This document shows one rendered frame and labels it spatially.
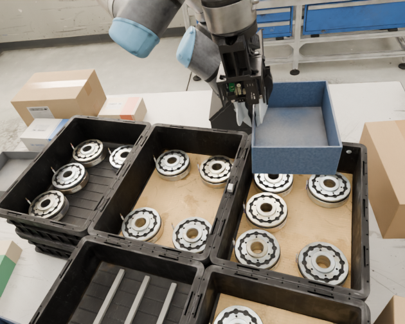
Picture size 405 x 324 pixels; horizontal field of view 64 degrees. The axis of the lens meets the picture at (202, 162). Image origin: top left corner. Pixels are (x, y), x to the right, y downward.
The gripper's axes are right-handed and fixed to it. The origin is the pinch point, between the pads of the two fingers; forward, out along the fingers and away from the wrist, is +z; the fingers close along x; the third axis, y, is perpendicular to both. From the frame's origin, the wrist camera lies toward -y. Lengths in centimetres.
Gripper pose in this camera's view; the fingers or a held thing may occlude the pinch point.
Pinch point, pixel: (253, 118)
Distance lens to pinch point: 65.5
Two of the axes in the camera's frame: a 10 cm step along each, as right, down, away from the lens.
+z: 2.6, 6.8, 6.9
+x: 9.5, -0.7, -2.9
